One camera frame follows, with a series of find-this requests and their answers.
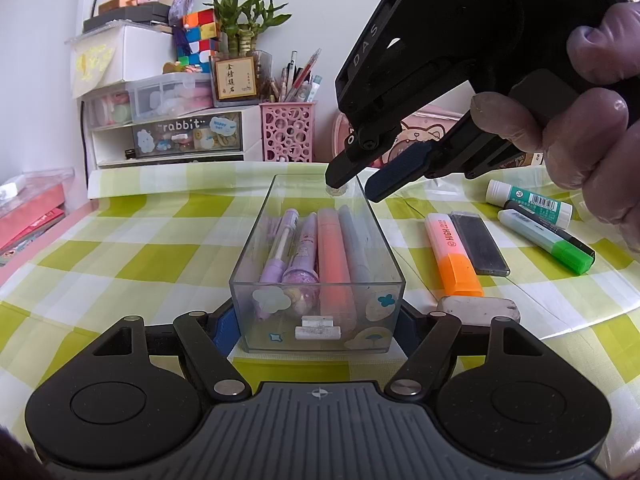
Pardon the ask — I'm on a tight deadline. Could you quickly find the glass vase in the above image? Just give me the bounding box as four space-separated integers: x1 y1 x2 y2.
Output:
210 50 273 108

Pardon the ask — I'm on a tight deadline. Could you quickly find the dark grey box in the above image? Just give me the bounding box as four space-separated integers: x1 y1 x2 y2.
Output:
82 4 172 33

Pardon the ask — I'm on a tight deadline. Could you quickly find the clear plastic box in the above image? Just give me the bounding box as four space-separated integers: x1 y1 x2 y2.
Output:
229 174 406 353

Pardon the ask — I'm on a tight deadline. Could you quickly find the colourful puzzle cube stack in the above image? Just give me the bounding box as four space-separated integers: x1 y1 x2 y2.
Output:
175 8 222 68

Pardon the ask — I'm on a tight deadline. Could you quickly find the white and teal glue stick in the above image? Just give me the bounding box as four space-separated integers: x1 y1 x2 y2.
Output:
485 179 573 228

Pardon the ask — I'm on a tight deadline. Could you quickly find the green checked tablecloth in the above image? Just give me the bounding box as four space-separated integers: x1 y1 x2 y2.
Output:
0 160 640 426

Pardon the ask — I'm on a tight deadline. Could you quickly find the beige framed plaque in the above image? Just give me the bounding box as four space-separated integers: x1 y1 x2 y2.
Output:
212 56 258 101

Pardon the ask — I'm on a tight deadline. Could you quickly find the clear storage box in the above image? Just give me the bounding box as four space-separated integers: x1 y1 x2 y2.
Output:
82 72 216 128

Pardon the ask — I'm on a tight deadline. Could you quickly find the lucky bamboo plant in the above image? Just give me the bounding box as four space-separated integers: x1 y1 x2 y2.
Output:
210 0 293 58

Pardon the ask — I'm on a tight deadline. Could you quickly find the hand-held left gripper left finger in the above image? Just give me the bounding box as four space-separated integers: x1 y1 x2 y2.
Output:
90 307 253 403

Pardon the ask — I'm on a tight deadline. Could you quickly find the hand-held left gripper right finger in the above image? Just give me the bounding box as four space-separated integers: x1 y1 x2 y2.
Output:
384 302 548 403

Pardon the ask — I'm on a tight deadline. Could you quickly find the dark grey eraser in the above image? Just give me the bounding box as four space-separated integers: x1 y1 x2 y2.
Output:
448 210 512 277

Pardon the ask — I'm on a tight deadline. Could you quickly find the person's right hand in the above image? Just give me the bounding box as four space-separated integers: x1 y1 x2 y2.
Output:
469 1 640 254

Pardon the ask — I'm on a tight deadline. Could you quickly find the small white block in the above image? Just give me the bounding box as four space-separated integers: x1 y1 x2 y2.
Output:
0 175 26 199

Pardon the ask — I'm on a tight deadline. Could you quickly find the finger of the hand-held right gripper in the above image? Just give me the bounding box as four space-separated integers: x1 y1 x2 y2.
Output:
364 109 521 204
325 124 402 188

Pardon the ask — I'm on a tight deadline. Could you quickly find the black cable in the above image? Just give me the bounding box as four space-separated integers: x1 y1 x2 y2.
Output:
77 0 132 171

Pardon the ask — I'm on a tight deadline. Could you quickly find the green highlighter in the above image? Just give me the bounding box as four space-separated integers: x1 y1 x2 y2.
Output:
497 208 596 276

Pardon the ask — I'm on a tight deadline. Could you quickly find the white drawer organiser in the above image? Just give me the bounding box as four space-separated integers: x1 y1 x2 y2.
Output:
90 107 263 168

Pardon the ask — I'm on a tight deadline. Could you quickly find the black marker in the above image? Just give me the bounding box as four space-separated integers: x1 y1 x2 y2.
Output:
502 199 597 262

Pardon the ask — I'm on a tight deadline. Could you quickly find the orange highlighter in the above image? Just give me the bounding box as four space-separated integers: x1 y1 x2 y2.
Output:
424 212 486 298

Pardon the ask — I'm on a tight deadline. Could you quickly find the grey-blue highlighter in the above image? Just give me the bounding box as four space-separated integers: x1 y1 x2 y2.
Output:
337 205 373 286

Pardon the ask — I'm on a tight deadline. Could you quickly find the stack of pink booklets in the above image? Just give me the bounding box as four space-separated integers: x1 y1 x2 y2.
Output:
0 170 76 266

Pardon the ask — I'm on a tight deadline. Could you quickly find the pink highlighter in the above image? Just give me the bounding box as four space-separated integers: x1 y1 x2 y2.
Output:
316 207 358 333

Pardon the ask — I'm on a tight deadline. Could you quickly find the purple cartoon pen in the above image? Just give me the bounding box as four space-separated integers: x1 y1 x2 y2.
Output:
281 211 321 318

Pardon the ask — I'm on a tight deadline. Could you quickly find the purple retractable pen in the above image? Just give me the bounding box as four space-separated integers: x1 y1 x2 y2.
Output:
257 209 301 321

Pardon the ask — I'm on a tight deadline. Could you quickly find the pink cartoon pencil case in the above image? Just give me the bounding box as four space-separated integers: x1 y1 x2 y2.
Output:
332 104 546 170

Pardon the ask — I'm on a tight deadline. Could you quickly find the purple hanging ornament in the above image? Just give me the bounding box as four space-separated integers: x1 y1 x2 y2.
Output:
169 0 199 56

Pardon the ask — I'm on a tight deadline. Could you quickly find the white eraser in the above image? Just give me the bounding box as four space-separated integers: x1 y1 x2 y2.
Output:
436 295 522 326

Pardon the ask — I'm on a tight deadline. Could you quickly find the pink perforated pen holder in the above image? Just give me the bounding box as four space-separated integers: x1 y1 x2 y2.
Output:
259 101 318 163

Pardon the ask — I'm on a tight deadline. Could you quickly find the white box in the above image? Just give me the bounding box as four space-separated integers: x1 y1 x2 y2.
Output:
65 25 178 86

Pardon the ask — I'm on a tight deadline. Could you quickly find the bunch of pens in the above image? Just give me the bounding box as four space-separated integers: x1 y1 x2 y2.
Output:
267 49 323 106

